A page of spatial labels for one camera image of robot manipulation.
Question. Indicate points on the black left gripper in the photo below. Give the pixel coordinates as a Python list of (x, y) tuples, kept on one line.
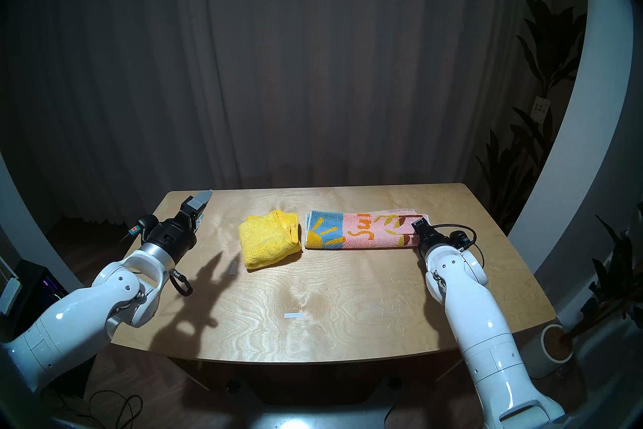
[(171, 234)]

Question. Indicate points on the tall dark leafy plant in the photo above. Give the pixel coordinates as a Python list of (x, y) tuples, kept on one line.
[(545, 46)]

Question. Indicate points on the white plant tag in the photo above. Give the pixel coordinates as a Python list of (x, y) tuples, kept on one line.
[(540, 110)]

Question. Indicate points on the white wall device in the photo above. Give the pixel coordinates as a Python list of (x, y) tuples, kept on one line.
[(9, 296)]

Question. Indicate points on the grey pleated curtain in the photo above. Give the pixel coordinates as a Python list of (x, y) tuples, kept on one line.
[(301, 56)]

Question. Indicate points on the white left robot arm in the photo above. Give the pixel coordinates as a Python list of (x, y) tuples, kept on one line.
[(85, 312)]

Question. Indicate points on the white curved arch panel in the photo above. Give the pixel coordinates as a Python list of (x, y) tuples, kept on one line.
[(577, 156), (27, 242)]

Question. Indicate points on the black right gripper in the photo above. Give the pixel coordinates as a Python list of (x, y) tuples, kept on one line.
[(429, 238)]

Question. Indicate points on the pink blue sunflower towel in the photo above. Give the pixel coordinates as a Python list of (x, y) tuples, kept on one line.
[(361, 229)]

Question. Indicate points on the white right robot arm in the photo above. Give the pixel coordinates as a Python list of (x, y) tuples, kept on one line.
[(482, 327)]

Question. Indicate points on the small dark leafy plant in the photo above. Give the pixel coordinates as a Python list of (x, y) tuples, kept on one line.
[(615, 277)]

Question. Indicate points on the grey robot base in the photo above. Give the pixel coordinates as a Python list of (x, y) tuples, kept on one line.
[(321, 419)]

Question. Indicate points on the yellow terry towel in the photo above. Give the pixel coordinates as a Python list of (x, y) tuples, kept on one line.
[(269, 238)]

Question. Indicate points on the white round plant pot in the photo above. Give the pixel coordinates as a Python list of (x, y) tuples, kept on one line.
[(547, 350)]

